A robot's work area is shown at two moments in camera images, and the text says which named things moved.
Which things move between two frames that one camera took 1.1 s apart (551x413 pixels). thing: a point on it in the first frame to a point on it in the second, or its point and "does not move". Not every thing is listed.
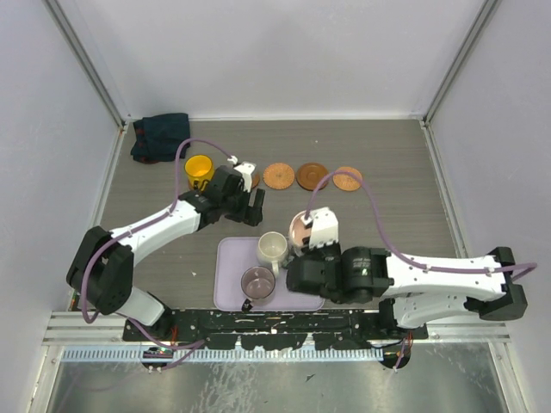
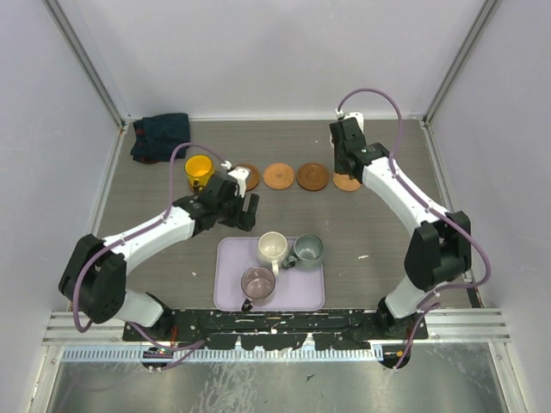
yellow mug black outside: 200,168 does not move
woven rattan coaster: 279,175 does not move
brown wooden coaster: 347,178 does not move
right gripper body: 332,252 to 337,161
